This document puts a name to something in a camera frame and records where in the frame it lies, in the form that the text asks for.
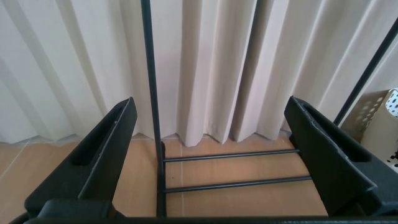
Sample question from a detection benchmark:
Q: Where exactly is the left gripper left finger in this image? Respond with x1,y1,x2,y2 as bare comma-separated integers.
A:
24,96,138,218

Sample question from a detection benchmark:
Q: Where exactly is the white laundry basket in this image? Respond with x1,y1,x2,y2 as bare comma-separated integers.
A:
340,88,398,175

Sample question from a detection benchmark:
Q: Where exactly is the black clothes rack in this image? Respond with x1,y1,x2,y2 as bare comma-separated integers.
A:
140,0,398,218

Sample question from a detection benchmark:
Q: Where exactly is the white curtain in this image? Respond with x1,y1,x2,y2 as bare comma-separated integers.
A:
0,0,398,147

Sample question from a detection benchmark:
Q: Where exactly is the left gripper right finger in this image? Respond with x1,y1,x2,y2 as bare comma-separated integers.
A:
284,95,398,217

